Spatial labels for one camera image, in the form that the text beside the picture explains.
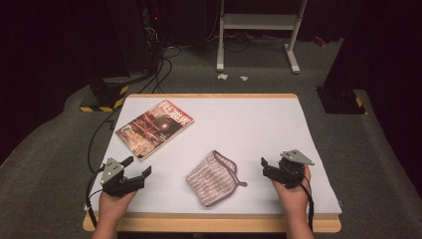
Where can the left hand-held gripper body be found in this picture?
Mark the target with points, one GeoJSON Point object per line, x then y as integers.
{"type": "Point", "coordinates": [112, 172]}

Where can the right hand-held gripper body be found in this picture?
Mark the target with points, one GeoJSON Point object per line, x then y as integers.
{"type": "Point", "coordinates": [292, 172]}

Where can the glossy magazine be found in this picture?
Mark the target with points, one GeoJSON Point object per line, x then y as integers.
{"type": "Point", "coordinates": [156, 129]}

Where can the person's right hand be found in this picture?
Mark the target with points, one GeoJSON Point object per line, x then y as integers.
{"type": "Point", "coordinates": [295, 199]}

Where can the person's left hand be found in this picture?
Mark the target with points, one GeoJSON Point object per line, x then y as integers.
{"type": "Point", "coordinates": [111, 205]}

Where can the white table sheet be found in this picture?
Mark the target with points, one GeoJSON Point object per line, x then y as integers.
{"type": "Point", "coordinates": [249, 126]}

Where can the wooden table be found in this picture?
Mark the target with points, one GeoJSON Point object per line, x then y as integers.
{"type": "Point", "coordinates": [199, 224]}

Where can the white paper scrap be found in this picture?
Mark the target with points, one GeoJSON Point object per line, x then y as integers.
{"type": "Point", "coordinates": [244, 78]}
{"type": "Point", "coordinates": [223, 76]}

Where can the small red object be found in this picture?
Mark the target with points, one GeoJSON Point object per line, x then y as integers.
{"type": "Point", "coordinates": [320, 41]}

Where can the dark equipment rack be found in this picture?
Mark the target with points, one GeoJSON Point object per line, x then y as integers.
{"type": "Point", "coordinates": [152, 30]}

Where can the white metal stand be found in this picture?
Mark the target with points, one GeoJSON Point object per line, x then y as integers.
{"type": "Point", "coordinates": [258, 21]}

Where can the black post base yellow stripes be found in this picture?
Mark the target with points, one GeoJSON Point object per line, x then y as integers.
{"type": "Point", "coordinates": [338, 101]}
{"type": "Point", "coordinates": [106, 94]}

